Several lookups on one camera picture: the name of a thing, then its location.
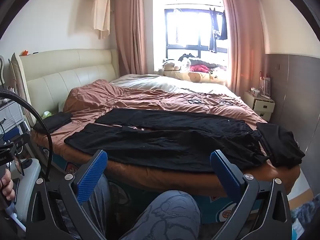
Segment black and white plush toy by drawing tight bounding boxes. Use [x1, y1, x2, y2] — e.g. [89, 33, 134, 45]
[178, 53, 227, 69]

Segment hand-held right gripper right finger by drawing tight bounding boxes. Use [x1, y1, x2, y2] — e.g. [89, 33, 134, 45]
[210, 150, 293, 240]

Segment black pants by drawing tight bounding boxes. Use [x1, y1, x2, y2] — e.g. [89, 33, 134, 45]
[64, 108, 270, 173]

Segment white wire rack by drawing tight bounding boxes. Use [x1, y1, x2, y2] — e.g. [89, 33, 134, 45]
[259, 71, 272, 98]

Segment folded black garment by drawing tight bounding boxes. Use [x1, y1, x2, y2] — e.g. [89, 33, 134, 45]
[32, 112, 73, 133]
[255, 122, 306, 169]

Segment hanging cream shirt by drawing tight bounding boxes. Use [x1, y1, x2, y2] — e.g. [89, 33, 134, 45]
[91, 0, 111, 39]

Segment hanging dark clothes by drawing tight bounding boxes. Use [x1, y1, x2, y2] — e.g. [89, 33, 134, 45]
[207, 7, 227, 53]

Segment person's knee grey trousers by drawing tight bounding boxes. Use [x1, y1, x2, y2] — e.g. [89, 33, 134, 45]
[120, 190, 202, 240]

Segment person's left hand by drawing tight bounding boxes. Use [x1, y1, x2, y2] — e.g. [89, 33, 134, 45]
[0, 172, 16, 201]

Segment pink curtain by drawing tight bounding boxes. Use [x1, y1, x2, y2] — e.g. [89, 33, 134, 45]
[114, 0, 154, 77]
[220, 0, 267, 97]

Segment bear print pillow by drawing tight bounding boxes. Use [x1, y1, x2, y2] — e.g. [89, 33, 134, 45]
[155, 69, 227, 85]

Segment person's left leg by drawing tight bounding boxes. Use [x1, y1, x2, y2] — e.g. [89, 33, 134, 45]
[86, 173, 112, 240]

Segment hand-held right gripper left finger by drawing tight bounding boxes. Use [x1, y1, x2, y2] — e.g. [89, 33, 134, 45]
[26, 149, 108, 240]

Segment red cloth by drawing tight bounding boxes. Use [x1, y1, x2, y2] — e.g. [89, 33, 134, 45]
[190, 64, 210, 73]

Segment beige cushion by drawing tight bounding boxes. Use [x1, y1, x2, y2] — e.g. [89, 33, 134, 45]
[9, 52, 35, 130]

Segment grey shaggy rug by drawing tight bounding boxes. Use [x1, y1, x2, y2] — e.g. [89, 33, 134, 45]
[291, 197, 320, 240]

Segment brown blanket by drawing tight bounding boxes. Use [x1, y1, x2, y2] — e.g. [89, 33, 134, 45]
[34, 79, 302, 198]

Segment bed base with cartoon print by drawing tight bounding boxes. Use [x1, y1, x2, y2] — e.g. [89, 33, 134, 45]
[35, 130, 300, 224]

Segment cream leather headboard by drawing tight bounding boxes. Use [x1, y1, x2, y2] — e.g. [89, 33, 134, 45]
[19, 49, 120, 130]

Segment cream nightstand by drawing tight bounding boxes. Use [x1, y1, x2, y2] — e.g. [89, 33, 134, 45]
[244, 91, 275, 122]

